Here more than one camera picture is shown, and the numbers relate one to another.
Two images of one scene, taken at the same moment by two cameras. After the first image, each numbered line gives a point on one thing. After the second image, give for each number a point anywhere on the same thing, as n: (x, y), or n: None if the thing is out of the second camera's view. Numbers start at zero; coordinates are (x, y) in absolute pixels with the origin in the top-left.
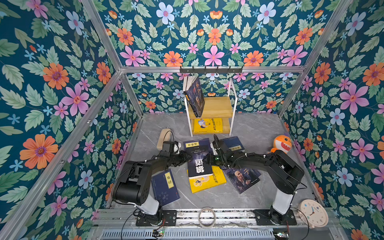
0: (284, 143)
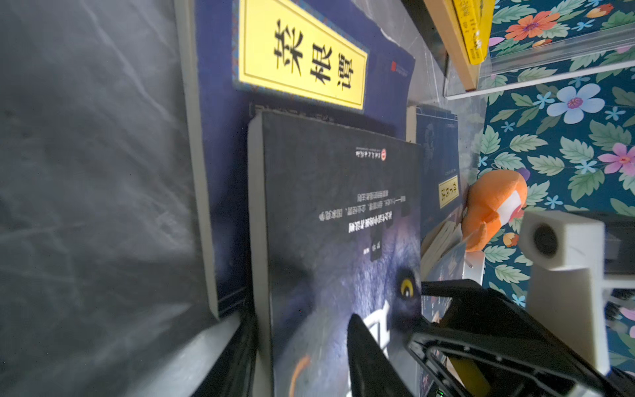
0: (492, 200)
